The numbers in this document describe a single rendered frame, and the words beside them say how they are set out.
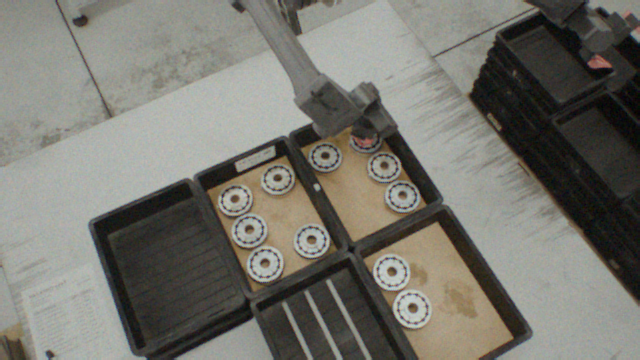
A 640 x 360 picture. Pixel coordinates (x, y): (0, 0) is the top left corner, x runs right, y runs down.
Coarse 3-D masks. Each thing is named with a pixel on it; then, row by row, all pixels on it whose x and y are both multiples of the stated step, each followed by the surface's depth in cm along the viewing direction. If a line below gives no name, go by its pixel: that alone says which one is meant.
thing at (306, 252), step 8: (312, 224) 148; (296, 232) 146; (304, 232) 147; (320, 232) 147; (296, 240) 146; (320, 240) 146; (328, 240) 146; (296, 248) 145; (304, 248) 145; (320, 248) 145; (304, 256) 144; (312, 256) 144
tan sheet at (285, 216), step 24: (264, 168) 159; (216, 192) 155; (264, 192) 155; (264, 216) 152; (288, 216) 152; (312, 216) 152; (288, 240) 149; (312, 240) 149; (264, 264) 146; (288, 264) 146
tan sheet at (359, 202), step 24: (312, 144) 162; (336, 144) 162; (384, 144) 162; (360, 168) 159; (384, 168) 159; (336, 192) 155; (360, 192) 155; (384, 192) 155; (360, 216) 152; (384, 216) 152
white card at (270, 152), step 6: (264, 150) 152; (270, 150) 153; (252, 156) 151; (258, 156) 153; (264, 156) 154; (270, 156) 156; (240, 162) 151; (246, 162) 152; (252, 162) 154; (258, 162) 156; (240, 168) 154
